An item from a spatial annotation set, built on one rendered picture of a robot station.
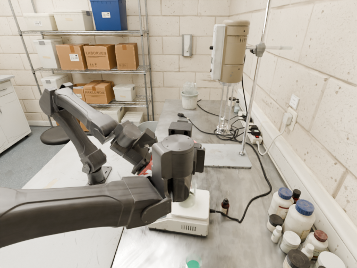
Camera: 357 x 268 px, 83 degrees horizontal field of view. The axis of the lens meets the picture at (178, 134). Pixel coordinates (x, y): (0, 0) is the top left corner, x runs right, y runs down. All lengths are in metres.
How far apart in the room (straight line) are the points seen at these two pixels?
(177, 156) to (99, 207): 0.14
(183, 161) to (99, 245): 0.49
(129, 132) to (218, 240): 0.44
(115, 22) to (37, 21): 0.88
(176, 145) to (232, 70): 0.57
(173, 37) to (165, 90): 0.71
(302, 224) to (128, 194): 0.55
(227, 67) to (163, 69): 2.17
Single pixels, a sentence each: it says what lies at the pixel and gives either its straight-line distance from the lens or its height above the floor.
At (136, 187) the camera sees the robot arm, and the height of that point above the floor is 1.26.
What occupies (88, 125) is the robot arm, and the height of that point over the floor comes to 1.21.
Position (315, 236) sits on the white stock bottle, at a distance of 0.75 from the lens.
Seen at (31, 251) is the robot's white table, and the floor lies 0.90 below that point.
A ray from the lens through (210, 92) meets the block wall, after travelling 3.05.
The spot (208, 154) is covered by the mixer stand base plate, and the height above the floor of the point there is 0.91.
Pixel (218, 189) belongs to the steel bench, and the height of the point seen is 0.90.
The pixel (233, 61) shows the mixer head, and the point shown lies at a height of 1.37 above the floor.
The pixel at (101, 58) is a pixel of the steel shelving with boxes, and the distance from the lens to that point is 2.78.
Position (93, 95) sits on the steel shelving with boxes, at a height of 0.67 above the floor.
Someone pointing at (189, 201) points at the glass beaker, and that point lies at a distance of 0.66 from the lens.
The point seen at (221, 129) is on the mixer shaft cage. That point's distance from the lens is 0.97.
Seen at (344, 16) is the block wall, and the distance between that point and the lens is 0.88.
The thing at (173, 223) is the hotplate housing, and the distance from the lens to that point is 0.70.
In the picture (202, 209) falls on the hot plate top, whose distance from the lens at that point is 0.69.
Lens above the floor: 1.51
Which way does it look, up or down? 29 degrees down
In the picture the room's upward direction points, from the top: straight up
